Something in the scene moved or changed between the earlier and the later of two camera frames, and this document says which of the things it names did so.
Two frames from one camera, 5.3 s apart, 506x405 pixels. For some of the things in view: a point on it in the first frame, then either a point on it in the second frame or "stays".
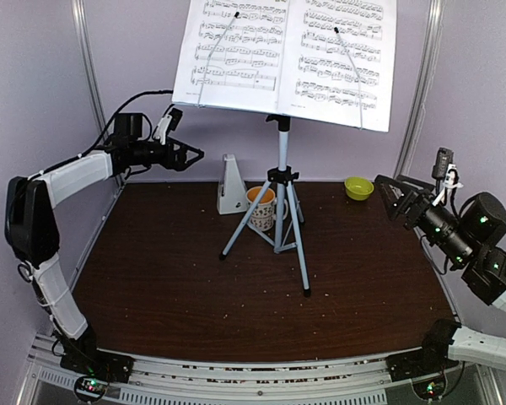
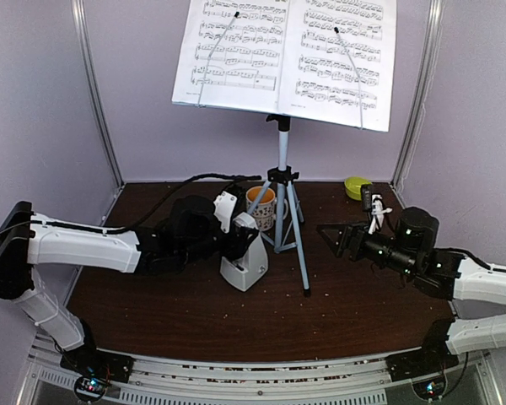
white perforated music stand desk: [271, 110] stays
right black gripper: [416, 201] to [347, 232]
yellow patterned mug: [263, 213] stays
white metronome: [232, 197] to [244, 272]
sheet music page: [233, 55] stays
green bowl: [357, 188] stays
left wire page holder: [236, 14] stays
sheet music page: [337, 62] stays
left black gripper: [179, 164] to [239, 242]
